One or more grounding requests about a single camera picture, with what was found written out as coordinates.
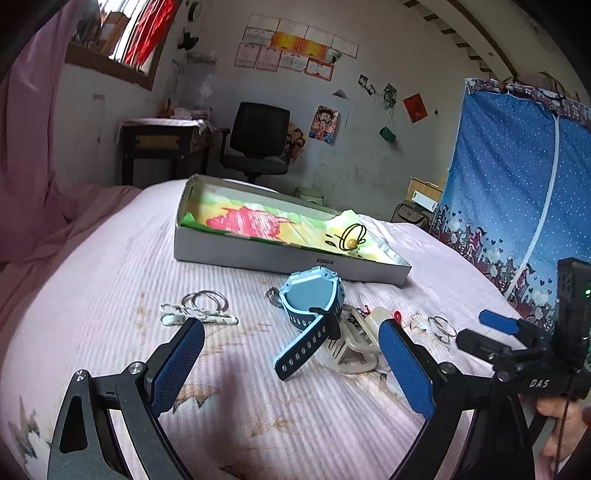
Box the white bead chain bracelet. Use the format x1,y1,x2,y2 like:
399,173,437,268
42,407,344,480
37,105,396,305
159,302,240,328

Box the red cord bead bracelet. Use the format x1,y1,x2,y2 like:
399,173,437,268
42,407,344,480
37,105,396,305
359,303,404,325

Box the beige hair claw clip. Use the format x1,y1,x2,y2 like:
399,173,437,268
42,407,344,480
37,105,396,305
325,305,391,375

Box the thin silver bangles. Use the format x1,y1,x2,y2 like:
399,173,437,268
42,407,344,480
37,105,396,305
180,290,229,314

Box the blue smart watch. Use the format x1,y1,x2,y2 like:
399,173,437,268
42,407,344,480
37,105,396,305
273,266,345,381

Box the brown cord yellow bead bracelet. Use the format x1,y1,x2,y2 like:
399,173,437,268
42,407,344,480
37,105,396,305
337,222,369,253

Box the person right hand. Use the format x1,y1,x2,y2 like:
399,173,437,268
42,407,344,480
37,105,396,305
536,397,590,467

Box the silver bangles in box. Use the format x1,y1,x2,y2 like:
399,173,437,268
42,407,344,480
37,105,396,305
408,313,458,345

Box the pink bed sheet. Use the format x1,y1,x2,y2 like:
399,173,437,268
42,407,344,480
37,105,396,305
0,178,555,480

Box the blue dotted fabric wardrobe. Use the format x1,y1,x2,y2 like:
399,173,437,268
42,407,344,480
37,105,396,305
430,79,590,330

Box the brown patterned handbag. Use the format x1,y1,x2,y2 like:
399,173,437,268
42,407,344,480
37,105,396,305
390,200,434,231

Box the white cardboard box tray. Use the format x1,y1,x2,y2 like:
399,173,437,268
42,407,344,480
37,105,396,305
173,175,412,286

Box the colourful paper liner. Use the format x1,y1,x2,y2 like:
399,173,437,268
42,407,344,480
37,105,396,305
180,186,408,266

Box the pink curtain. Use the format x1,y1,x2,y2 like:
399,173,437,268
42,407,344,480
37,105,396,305
0,0,139,278

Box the dark wooden desk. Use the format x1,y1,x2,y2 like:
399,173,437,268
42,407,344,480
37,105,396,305
118,118,214,186

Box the black office chair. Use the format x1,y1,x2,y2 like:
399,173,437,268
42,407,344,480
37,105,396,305
218,102,290,184

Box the family cartoon sticker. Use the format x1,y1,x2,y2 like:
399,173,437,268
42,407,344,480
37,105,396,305
284,123,307,163

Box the cartoon poster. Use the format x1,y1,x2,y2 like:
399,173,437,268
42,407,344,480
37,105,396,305
308,106,339,144

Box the barred window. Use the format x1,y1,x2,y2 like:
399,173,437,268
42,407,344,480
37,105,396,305
65,0,180,91

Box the cardboard box by wall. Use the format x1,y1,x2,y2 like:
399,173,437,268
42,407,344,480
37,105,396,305
406,177,443,213

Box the green pouch on wall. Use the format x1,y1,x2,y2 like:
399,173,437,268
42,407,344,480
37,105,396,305
380,126,397,145

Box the red paper on wall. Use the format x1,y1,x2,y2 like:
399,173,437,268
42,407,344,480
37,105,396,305
403,93,428,123

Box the certificates on wall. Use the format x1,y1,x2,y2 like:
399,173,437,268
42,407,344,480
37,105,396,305
233,14,359,82

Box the round wall clock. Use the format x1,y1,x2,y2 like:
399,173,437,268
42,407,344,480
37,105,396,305
187,1,202,23

